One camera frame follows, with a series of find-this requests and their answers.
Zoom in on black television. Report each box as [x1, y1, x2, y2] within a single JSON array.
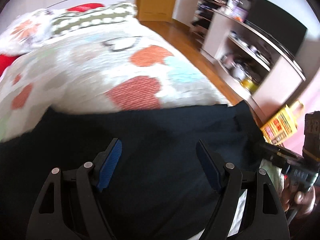
[[245, 0, 307, 59]]

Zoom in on person right hand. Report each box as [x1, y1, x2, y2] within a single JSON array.
[[280, 177, 316, 218]]

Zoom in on yellow red box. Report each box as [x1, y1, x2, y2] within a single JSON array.
[[260, 100, 304, 145]]

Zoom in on black pants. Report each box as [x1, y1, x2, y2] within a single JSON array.
[[1, 102, 264, 239]]

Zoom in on red long pillow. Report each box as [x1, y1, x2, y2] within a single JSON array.
[[1, 3, 105, 73]]

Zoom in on floral white pillow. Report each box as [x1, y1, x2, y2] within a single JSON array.
[[1, 9, 54, 56]]

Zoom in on cluttered shoe rack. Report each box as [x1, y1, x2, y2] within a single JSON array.
[[189, 0, 254, 45]]

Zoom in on green white patterned bolster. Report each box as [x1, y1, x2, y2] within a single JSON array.
[[50, 2, 137, 37]]

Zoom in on white tv cabinet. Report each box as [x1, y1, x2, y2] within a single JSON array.
[[201, 13, 305, 120]]

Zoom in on heart patterned quilt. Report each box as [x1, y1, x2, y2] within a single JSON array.
[[1, 19, 228, 141]]

